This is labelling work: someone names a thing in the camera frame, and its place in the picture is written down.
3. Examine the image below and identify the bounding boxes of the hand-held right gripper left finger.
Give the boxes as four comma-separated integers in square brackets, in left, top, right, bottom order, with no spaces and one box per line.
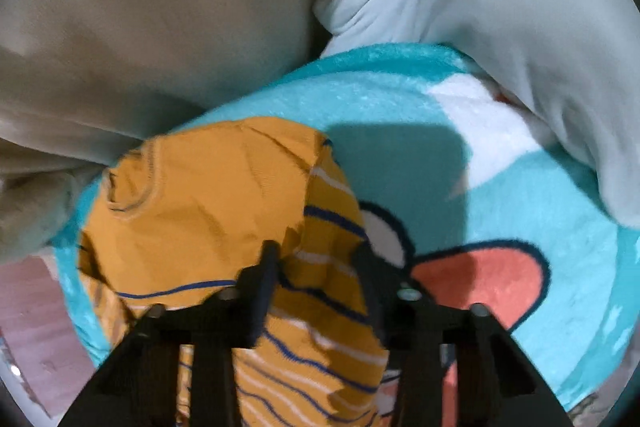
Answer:
[57,241,282,427]

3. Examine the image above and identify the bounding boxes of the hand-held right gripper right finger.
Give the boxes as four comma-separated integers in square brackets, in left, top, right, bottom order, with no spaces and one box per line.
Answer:
[352,245,577,427]

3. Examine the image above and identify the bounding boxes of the orange striped small shirt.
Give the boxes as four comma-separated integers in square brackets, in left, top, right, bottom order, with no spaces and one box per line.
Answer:
[77,117,391,427]

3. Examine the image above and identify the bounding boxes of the turquoise cartoon printed blanket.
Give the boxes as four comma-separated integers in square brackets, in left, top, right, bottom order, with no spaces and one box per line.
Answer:
[52,43,640,414]

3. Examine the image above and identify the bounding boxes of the pink cloth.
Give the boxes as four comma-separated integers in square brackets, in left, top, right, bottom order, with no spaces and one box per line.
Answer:
[0,252,98,418]

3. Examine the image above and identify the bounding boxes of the beige bed sheet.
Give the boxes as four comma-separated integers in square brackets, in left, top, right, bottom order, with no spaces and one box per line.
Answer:
[0,0,451,265]

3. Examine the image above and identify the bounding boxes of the pale blue cloth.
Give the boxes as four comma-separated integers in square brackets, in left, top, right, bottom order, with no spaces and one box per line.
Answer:
[314,0,640,230]

